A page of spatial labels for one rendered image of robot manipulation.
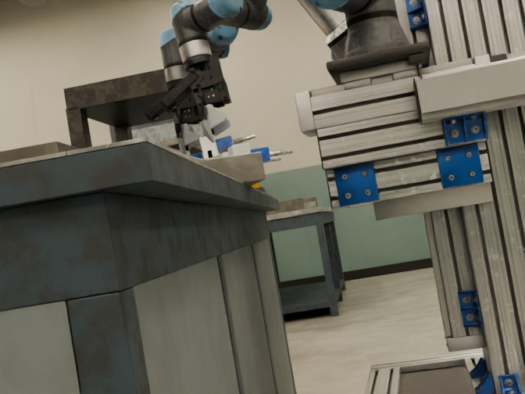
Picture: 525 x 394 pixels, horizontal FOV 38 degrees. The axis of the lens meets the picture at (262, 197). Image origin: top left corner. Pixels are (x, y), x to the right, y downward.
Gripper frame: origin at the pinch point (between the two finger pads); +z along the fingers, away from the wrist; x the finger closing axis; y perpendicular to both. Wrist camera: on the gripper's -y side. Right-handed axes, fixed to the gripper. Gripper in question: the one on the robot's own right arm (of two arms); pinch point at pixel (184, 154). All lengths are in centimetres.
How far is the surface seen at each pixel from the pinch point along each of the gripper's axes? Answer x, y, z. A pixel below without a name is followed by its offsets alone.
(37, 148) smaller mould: -111, -1, 9
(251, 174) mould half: -65, 23, 14
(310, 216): 343, 27, 22
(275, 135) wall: 629, 0, -75
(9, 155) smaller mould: -111, -5, 9
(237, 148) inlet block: -59, 21, 8
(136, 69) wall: 638, -144, -179
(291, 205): 368, 13, 11
